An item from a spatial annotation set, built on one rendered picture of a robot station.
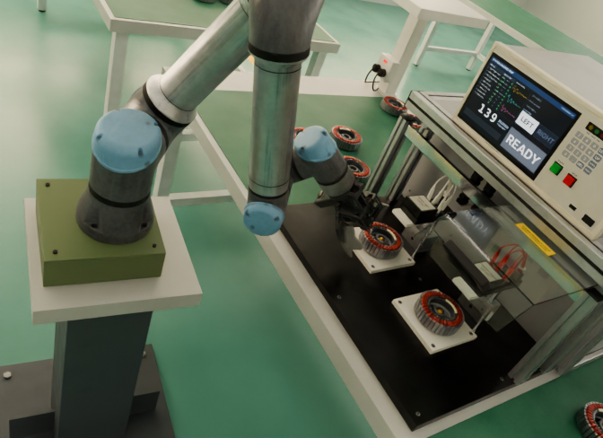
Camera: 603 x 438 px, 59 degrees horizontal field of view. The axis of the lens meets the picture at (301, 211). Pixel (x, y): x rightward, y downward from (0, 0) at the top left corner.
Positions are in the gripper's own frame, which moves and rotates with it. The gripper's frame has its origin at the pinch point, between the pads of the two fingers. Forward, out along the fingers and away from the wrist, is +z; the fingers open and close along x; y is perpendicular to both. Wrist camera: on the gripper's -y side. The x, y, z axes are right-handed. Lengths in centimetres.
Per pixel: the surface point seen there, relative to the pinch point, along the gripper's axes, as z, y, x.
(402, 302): 8.2, 13.9, -10.3
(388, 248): 6.2, 4.4, 0.6
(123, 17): -31, -128, 39
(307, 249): -4.4, -8.6, -11.2
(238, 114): -7, -64, 22
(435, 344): 10.4, 24.9, -15.6
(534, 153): -6.9, 31.5, 26.8
